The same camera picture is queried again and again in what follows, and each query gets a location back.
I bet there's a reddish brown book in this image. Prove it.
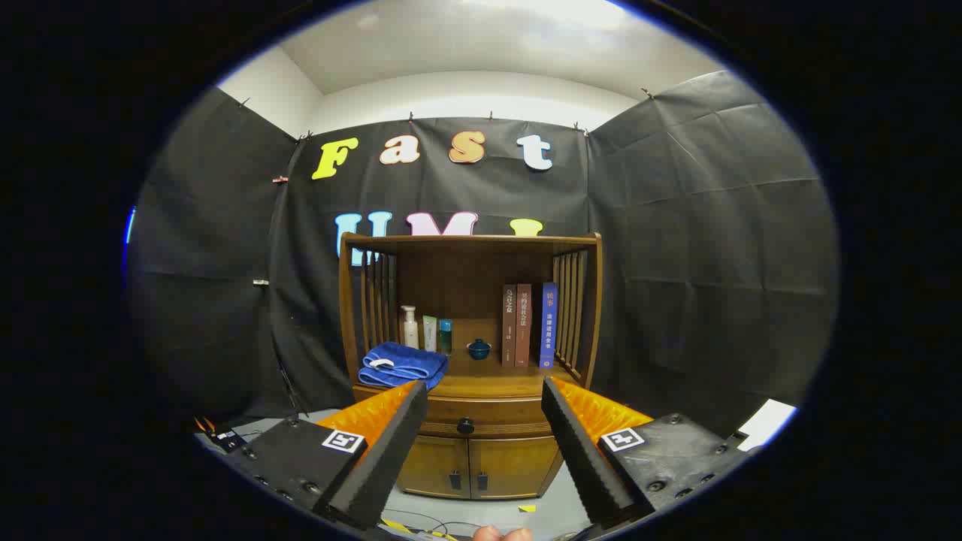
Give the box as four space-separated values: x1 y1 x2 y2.
516 283 533 368

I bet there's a black device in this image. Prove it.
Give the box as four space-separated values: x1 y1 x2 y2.
197 417 249 453

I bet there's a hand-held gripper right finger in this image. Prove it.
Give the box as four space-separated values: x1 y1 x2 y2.
541 376 749 529

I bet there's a wooden drawer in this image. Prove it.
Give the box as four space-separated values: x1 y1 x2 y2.
421 397 557 440

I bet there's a wooden cabinet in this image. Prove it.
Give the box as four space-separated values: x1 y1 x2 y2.
338 231 604 500

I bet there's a black backdrop cloth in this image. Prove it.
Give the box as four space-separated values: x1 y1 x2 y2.
128 71 839 437

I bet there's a wooden cabinet door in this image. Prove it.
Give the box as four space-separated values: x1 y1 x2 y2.
470 437 563 499
397 436 471 499

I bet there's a black floor cable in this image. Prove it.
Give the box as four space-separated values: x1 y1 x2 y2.
380 509 482 540

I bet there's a folded blue towel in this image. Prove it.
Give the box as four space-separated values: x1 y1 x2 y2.
358 342 450 391

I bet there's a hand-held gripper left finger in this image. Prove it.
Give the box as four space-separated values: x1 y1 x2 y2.
237 379 429 531

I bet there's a wooden countertop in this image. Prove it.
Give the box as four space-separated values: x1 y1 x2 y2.
353 347 583 400

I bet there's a dark brown book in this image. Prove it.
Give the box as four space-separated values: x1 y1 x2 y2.
501 285 518 368

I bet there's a blue book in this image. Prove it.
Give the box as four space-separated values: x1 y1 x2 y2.
532 283 558 370

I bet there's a white board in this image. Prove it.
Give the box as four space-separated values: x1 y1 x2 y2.
737 399 797 452

